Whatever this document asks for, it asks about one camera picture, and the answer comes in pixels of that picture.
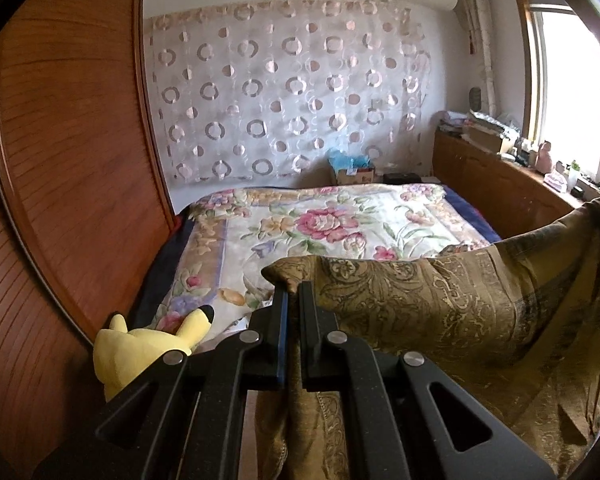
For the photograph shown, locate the floral blanket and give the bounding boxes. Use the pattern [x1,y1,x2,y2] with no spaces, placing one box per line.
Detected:
[152,184,491,341]

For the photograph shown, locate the wooden side cabinet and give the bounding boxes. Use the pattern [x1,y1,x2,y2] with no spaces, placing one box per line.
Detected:
[432,130,596,241]

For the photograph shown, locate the pile of papers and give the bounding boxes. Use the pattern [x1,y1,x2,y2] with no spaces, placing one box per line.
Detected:
[440,110,521,156]

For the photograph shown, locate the gathered beige curtain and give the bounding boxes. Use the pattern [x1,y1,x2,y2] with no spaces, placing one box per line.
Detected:
[455,0,501,126]

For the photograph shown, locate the wooden wardrobe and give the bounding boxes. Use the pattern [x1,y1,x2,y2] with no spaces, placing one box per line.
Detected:
[0,0,176,480]

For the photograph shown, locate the cardboard box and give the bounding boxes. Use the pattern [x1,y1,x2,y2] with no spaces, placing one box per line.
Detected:
[336,166,376,186]

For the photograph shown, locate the brown patterned shirt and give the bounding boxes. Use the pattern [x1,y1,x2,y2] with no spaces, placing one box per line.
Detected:
[255,197,600,480]

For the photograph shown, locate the window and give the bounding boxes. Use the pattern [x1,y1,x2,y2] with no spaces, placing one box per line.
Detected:
[512,0,600,186]

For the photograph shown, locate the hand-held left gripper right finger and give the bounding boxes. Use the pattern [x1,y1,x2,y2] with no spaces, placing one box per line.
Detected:
[297,281,556,480]

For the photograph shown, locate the circle-patterned sheer curtain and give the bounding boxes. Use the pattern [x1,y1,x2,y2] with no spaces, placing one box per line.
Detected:
[145,0,433,186]

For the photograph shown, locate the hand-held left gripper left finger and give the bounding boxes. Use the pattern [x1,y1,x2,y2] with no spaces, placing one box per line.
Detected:
[32,285,291,480]

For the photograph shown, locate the yellow plush toy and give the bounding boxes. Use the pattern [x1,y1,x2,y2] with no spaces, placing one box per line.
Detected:
[92,305,215,401]

